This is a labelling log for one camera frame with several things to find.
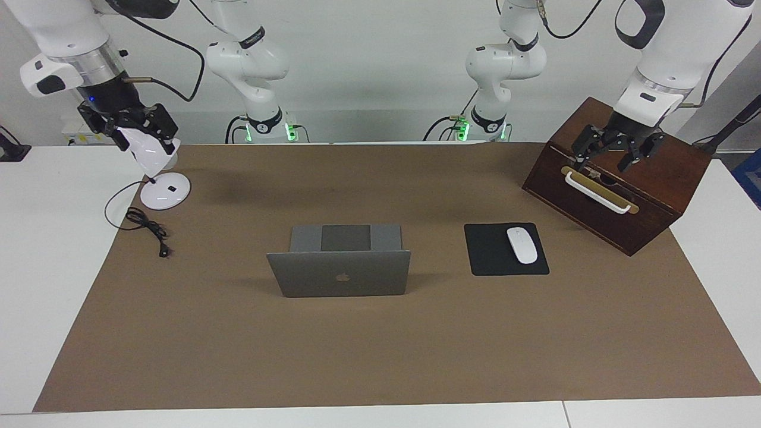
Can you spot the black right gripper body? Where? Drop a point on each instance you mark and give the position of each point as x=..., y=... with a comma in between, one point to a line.
x=116, y=98

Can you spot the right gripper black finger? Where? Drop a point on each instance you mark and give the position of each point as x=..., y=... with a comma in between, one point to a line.
x=107, y=128
x=163, y=123

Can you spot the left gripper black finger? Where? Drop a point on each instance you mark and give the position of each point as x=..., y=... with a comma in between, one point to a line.
x=591, y=138
x=645, y=145

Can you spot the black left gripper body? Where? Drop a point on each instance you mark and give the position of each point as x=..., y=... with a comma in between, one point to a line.
x=629, y=129

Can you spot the grey laptop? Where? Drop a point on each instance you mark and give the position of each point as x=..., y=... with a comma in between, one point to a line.
x=339, y=276

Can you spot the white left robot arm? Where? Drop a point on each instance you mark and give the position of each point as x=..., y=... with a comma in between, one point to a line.
x=505, y=59

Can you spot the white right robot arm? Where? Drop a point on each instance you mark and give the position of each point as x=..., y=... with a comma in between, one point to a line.
x=65, y=30

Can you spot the white power strip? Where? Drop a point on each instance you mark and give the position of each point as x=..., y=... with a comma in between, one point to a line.
x=83, y=138

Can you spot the dark brown wooden box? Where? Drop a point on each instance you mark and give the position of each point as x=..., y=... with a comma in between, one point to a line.
x=654, y=196

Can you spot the white desk lamp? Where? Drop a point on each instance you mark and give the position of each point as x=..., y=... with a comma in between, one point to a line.
x=166, y=193

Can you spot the black stand pole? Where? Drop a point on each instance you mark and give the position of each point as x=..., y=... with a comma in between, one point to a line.
x=737, y=122

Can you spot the blue crate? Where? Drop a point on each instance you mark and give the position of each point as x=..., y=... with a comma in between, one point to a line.
x=752, y=178

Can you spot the white computer mouse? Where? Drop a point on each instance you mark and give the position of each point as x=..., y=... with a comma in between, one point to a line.
x=522, y=245

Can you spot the black mouse pad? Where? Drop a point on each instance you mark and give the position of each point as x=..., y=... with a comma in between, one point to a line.
x=490, y=252

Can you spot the brown table mat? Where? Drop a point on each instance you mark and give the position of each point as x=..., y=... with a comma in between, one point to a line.
x=357, y=356

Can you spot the black clamp mount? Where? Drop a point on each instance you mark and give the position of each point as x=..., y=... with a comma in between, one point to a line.
x=12, y=153

